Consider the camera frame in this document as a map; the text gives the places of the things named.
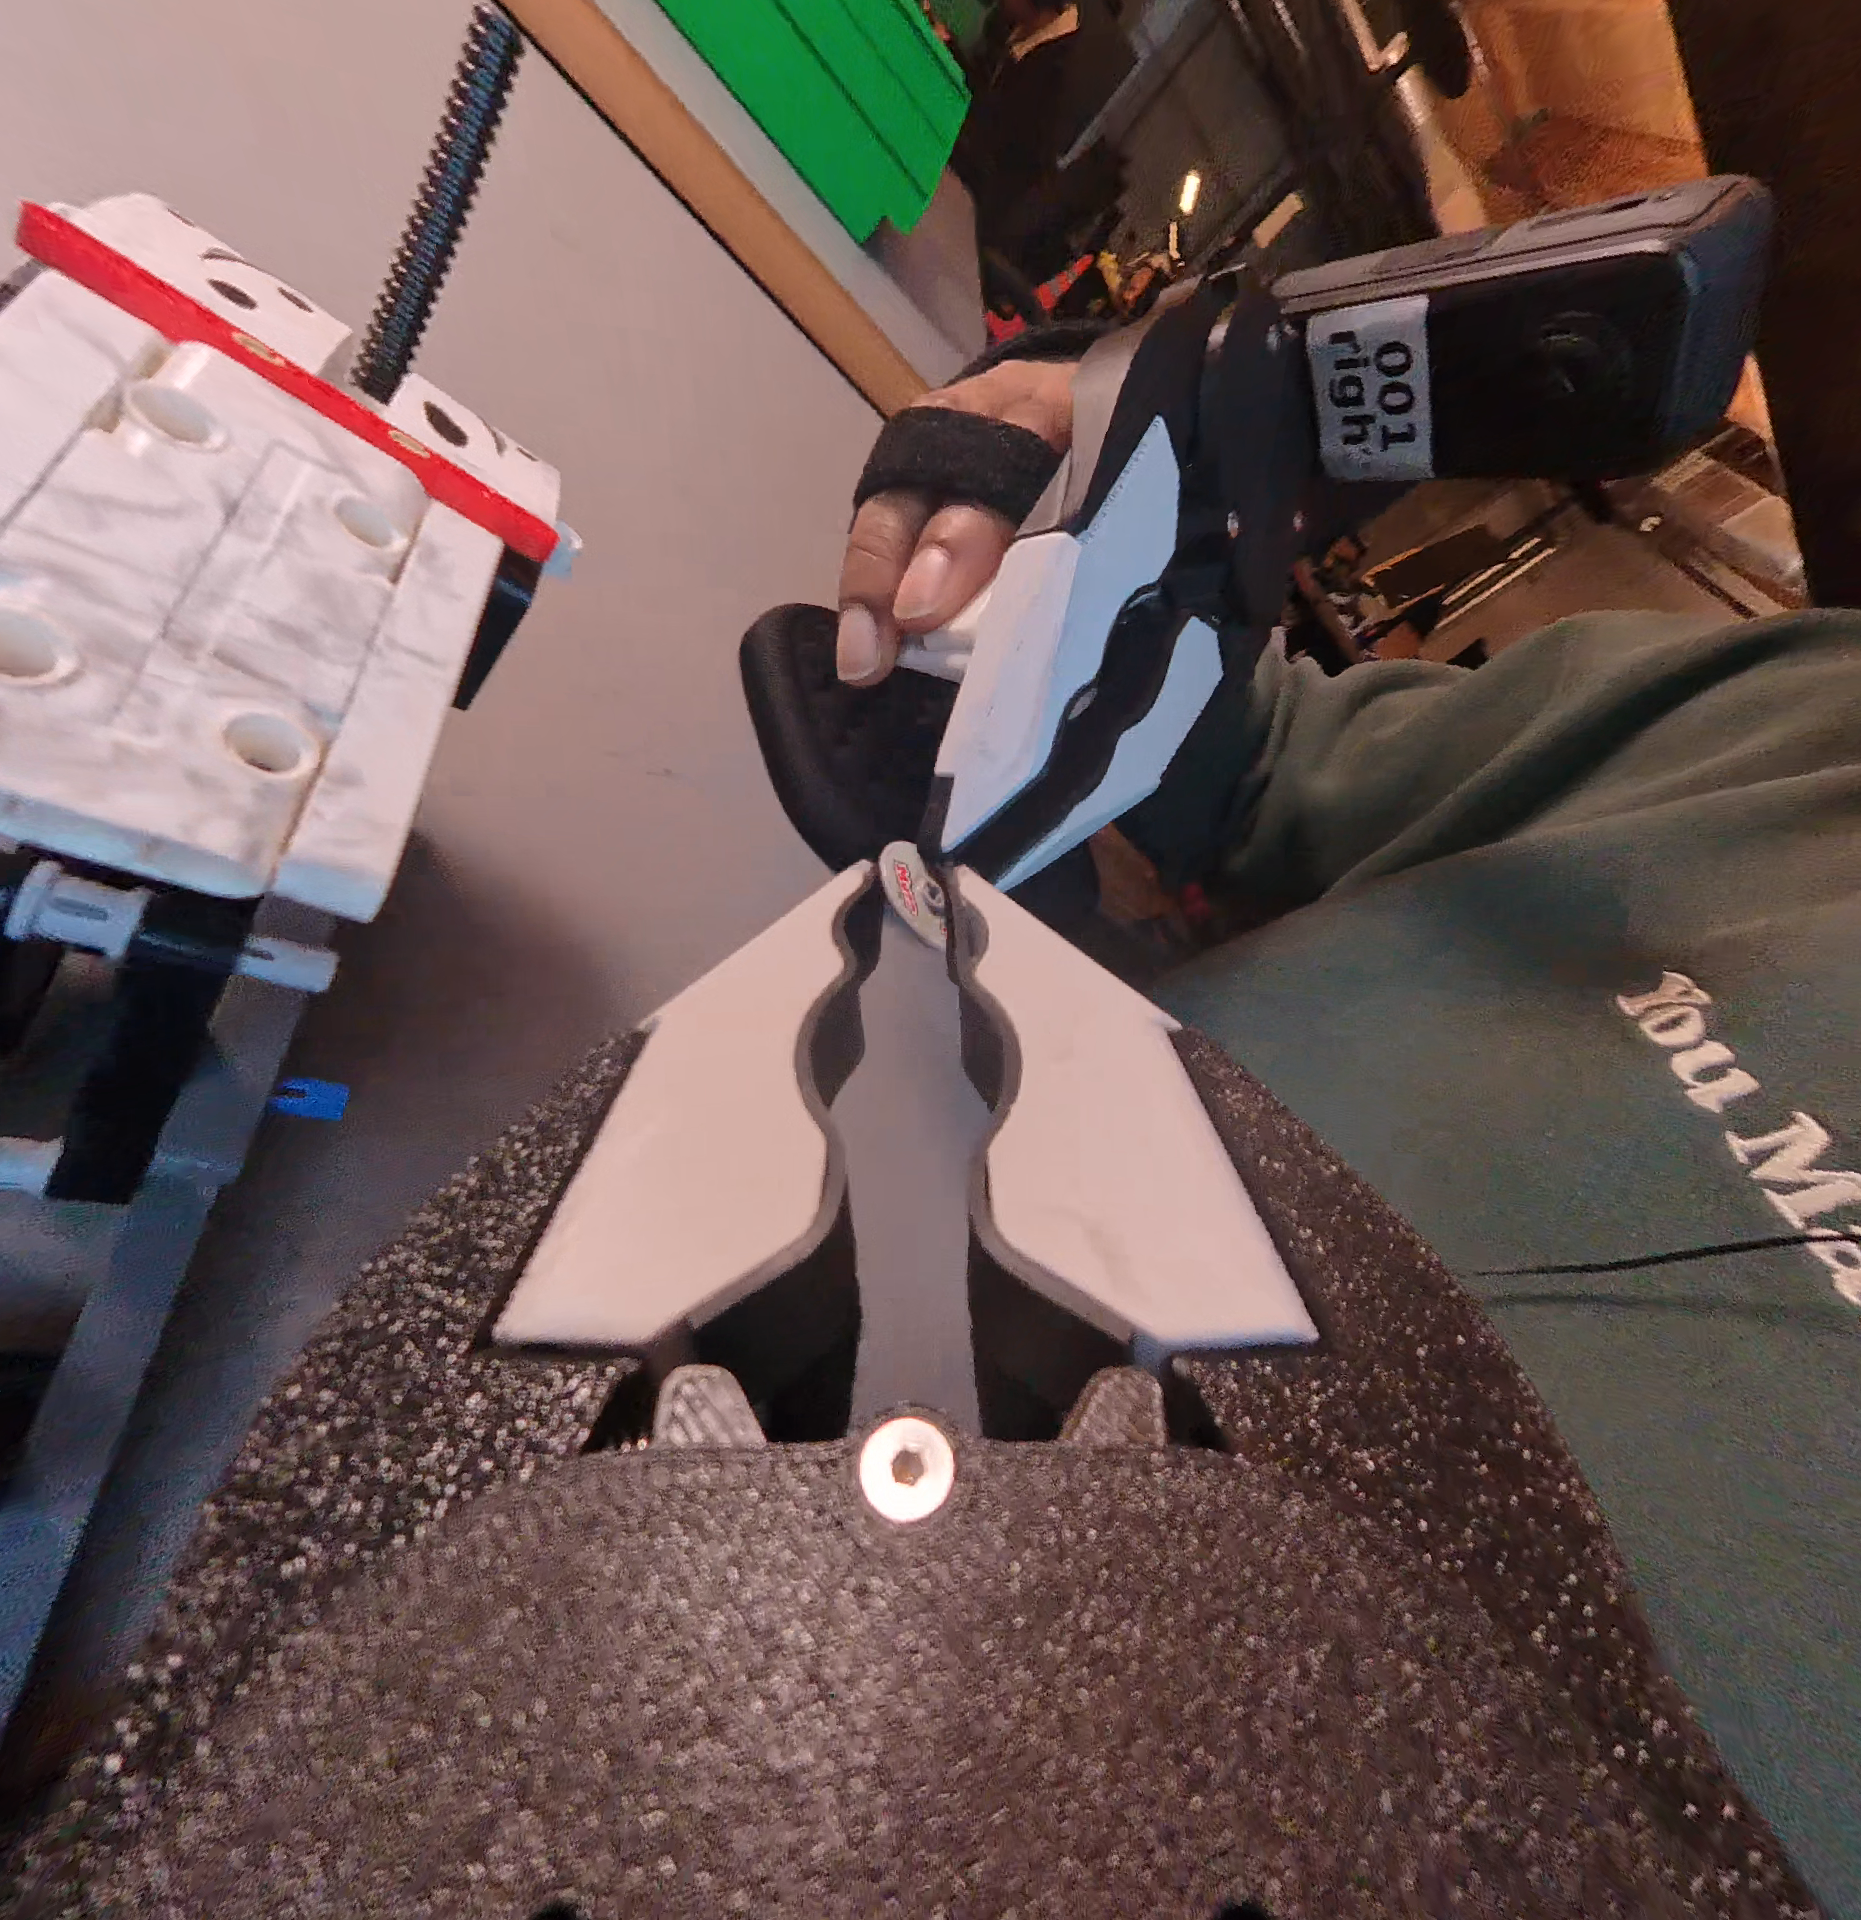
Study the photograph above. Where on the orange traffic cone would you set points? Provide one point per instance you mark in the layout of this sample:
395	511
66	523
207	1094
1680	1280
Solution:
1073	283

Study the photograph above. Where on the grey toy disc with sticker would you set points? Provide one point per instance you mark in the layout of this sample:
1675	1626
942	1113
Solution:
915	899

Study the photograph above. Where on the toy truck chassis model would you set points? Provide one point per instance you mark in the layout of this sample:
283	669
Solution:
194	601

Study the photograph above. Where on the person's green sweatshirt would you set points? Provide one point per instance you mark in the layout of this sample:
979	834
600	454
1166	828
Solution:
1618	1426

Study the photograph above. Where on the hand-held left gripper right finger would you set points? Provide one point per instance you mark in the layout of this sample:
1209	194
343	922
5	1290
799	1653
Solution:
1139	1186

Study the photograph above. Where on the black toy spring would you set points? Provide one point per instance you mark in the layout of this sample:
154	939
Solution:
445	194

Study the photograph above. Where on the black padded armrest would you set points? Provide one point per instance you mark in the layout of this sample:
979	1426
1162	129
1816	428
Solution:
840	751

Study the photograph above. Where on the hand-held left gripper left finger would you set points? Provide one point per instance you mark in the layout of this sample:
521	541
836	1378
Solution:
673	1186

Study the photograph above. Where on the green storage bin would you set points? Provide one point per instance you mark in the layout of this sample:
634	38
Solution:
825	103

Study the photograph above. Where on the person's right hand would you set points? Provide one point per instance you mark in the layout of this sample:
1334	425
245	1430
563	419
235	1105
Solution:
909	562

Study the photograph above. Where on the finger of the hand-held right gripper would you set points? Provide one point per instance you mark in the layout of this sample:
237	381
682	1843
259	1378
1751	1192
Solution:
1037	674
1154	736

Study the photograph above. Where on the grey table with wooden edge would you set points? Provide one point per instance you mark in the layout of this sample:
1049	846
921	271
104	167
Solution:
720	209

